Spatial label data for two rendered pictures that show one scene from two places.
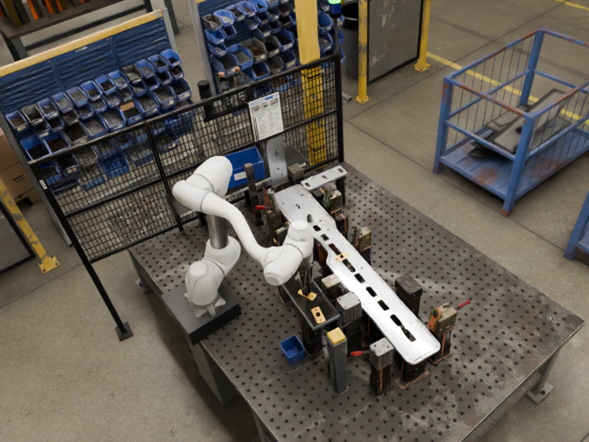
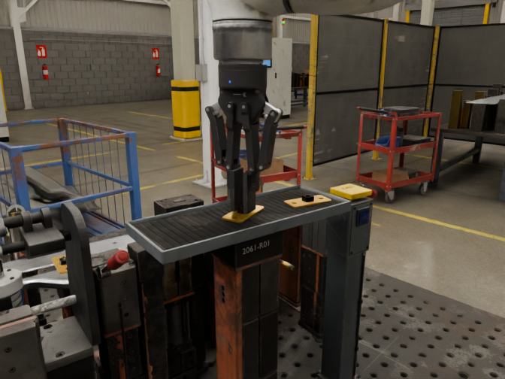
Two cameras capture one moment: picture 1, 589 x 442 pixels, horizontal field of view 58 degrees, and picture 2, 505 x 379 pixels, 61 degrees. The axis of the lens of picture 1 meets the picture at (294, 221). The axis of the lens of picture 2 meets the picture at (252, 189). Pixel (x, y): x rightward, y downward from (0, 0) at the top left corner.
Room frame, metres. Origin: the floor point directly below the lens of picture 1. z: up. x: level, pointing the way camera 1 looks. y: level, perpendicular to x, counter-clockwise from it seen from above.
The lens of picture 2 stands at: (1.69, 0.65, 1.40)
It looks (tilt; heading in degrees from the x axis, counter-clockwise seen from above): 17 degrees down; 258
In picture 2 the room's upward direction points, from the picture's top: straight up
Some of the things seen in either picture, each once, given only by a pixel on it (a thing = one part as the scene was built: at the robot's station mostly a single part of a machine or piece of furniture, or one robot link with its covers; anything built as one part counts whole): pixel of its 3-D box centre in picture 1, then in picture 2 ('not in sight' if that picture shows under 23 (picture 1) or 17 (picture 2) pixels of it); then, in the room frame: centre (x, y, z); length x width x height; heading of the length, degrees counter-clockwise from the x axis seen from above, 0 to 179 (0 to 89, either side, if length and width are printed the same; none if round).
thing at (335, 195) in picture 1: (335, 215); not in sight; (2.36, -0.25, 0.87); 0.12 x 0.09 x 0.35; 114
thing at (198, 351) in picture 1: (221, 347); not in sight; (1.88, 0.55, 0.33); 0.31 x 0.31 x 0.66; 33
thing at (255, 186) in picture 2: not in sight; (259, 177); (1.54, 0.00, 1.23); 0.03 x 0.01 x 0.05; 139
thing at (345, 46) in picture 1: (361, 40); not in sight; (5.60, -0.99, 0.36); 0.50 x 0.50 x 0.73
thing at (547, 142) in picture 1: (524, 118); not in sight; (3.64, -2.01, 0.47); 1.20 x 0.80 x 0.95; 122
